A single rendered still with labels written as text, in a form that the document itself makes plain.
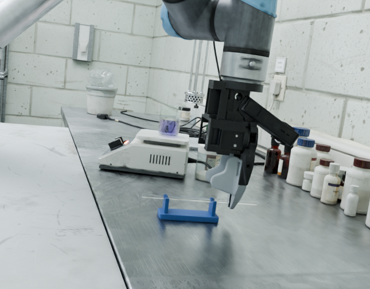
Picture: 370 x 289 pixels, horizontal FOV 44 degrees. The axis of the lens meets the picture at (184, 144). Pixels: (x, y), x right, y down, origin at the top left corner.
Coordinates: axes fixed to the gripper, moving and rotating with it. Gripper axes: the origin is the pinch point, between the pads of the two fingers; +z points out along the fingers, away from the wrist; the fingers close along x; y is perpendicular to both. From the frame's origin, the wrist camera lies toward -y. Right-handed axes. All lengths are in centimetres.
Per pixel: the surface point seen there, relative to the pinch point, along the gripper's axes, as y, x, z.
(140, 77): -4, -280, -11
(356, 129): -42, -36, -11
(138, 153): 14.6, -28.4, -0.9
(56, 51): 58, -273, -22
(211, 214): 4.2, 1.1, 2.4
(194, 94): -5, -74, -13
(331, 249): -12.9, 10.8, 3.4
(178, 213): 9.7, 0.9, 2.7
